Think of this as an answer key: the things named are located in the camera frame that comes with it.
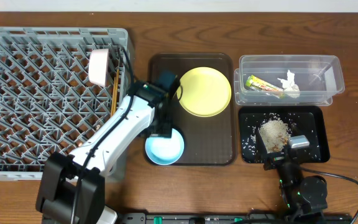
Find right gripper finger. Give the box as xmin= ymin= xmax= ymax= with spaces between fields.
xmin=291 ymin=123 xmax=308 ymax=136
xmin=256 ymin=133 xmax=268 ymax=156

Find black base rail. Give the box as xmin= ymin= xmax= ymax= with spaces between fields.
xmin=115 ymin=213 xmax=352 ymax=224

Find yellow round plate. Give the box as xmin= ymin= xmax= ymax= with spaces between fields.
xmin=176 ymin=67 xmax=231 ymax=117

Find clear plastic bin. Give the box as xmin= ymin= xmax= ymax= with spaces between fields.
xmin=234 ymin=55 xmax=345 ymax=106

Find grey plastic dish rack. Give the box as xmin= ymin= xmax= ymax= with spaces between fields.
xmin=0 ymin=27 xmax=134 ymax=181

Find white paper napkin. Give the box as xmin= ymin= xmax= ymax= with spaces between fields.
xmin=278 ymin=70 xmax=300 ymax=98

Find dark brown serving tray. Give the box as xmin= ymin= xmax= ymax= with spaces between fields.
xmin=149 ymin=53 xmax=236 ymax=166

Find light blue bowl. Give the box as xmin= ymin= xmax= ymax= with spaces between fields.
xmin=145 ymin=128 xmax=185 ymax=166

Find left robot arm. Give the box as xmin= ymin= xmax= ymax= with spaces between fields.
xmin=35 ymin=72 xmax=180 ymax=223

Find black waste tray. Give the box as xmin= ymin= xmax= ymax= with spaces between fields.
xmin=238 ymin=106 xmax=330 ymax=164

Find white bowl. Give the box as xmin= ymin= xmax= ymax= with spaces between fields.
xmin=88 ymin=49 xmax=109 ymax=87

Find rice leftovers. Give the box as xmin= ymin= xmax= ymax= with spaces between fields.
xmin=242 ymin=111 xmax=318 ymax=156

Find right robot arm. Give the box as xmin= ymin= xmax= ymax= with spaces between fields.
xmin=257 ymin=124 xmax=328 ymax=223

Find green orange snack wrapper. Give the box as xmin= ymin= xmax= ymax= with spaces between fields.
xmin=245 ymin=75 xmax=284 ymax=98

